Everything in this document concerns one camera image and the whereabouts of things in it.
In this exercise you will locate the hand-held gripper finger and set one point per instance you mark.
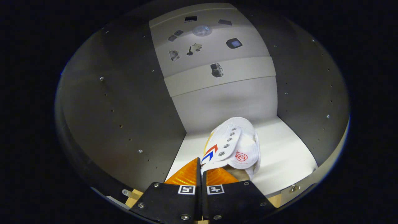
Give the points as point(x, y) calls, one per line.
point(198, 202)
point(205, 202)

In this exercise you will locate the white shoe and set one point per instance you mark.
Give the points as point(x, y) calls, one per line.
point(236, 143)

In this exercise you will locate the grey shoe cabinet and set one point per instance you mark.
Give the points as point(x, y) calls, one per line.
point(124, 109)

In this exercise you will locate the white cabinet shelf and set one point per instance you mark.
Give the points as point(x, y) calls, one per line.
point(248, 74)

